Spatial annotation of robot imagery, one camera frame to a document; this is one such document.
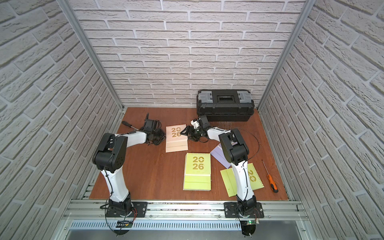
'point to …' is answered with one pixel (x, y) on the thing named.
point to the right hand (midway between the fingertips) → (185, 134)
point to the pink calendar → (174, 141)
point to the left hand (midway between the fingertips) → (170, 133)
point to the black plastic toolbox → (225, 105)
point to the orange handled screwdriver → (273, 186)
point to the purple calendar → (218, 154)
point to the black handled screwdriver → (129, 125)
